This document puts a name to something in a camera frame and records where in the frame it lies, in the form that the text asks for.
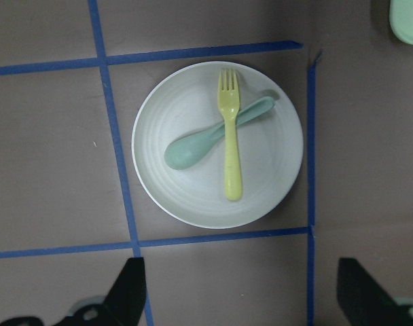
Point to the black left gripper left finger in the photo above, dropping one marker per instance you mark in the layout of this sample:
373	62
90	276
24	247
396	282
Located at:
124	303

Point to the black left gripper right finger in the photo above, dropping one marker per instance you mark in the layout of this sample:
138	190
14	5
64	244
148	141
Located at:
364	302

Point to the teal plastic spoon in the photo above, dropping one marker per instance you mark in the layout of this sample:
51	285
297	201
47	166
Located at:
188	150

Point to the white round plate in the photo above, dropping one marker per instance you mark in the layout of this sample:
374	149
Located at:
271	147

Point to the yellow plastic fork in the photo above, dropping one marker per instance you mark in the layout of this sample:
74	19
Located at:
228	104

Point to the light green tray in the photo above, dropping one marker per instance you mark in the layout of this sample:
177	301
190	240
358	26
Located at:
401	20

